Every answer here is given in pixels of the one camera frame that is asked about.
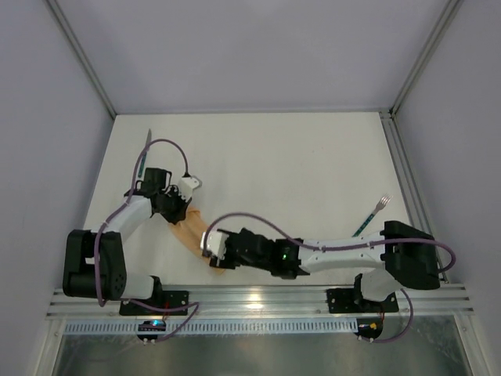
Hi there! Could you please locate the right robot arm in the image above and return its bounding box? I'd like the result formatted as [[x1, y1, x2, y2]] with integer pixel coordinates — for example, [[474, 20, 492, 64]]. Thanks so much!
[[200, 221, 440, 309]]

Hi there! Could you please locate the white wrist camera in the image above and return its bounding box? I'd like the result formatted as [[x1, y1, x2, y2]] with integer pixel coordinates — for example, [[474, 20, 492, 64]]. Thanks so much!
[[178, 175, 202, 201], [200, 231, 229, 260]]

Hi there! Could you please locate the slotted grey cable duct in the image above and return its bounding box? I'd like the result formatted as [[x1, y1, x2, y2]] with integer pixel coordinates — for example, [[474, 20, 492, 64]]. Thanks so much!
[[64, 317, 356, 335]]

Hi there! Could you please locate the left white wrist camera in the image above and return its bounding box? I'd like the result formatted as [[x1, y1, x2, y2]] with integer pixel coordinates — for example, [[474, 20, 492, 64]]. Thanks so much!
[[178, 175, 202, 201]]

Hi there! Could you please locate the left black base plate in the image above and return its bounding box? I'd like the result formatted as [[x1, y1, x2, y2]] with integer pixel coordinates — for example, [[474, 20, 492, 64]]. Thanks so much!
[[119, 290, 189, 316]]

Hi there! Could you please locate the orange cloth napkin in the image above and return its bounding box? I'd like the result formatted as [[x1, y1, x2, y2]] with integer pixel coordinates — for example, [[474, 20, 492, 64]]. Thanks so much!
[[168, 206, 225, 275]]

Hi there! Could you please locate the left aluminium frame post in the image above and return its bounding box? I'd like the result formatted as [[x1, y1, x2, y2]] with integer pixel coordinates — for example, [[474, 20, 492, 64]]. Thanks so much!
[[44, 0, 117, 120]]

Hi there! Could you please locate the aluminium front rail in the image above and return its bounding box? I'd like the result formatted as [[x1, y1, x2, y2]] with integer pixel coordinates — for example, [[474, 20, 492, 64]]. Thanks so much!
[[46, 284, 474, 319]]

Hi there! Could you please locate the aluminium rail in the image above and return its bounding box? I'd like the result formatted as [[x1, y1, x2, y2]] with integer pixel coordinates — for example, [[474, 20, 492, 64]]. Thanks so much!
[[378, 110, 449, 284], [46, 284, 474, 319]]

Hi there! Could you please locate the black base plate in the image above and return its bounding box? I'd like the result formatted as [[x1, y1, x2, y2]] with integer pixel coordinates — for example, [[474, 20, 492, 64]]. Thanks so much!
[[119, 290, 189, 316], [326, 287, 399, 314]]

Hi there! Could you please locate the knife with green handle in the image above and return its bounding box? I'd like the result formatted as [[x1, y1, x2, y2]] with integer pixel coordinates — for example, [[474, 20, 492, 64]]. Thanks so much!
[[136, 129, 152, 179]]

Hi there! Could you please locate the right small connector board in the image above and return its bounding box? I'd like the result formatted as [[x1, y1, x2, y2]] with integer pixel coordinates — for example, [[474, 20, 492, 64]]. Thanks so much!
[[355, 319, 384, 342]]

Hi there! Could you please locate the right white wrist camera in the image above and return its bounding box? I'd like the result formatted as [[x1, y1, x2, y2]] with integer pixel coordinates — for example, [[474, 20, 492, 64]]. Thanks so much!
[[200, 231, 229, 260]]

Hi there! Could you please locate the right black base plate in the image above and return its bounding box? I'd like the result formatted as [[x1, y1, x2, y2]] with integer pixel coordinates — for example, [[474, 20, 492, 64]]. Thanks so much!
[[326, 287, 399, 314]]

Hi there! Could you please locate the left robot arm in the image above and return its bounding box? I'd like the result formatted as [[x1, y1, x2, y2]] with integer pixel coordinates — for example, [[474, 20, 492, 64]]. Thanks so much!
[[63, 168, 201, 312]]

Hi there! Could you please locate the aluminium frame post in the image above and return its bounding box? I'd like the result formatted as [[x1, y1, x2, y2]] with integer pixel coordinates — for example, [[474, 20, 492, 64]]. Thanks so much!
[[44, 0, 117, 120], [389, 0, 463, 117]]

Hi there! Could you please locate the right aluminium frame post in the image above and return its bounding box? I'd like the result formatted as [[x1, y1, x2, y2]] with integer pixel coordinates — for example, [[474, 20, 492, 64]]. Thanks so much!
[[389, 0, 463, 117]]

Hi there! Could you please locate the right side aluminium rail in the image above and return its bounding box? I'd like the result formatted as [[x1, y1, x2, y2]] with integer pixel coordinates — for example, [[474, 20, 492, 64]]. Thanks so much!
[[378, 110, 449, 284]]

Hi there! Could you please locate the fork with green handle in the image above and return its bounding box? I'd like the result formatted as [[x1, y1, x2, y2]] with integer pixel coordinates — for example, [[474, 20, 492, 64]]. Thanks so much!
[[351, 194, 392, 237]]

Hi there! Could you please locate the left small controller board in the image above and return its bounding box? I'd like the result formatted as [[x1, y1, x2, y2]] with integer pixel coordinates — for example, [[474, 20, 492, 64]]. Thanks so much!
[[136, 320, 166, 343]]

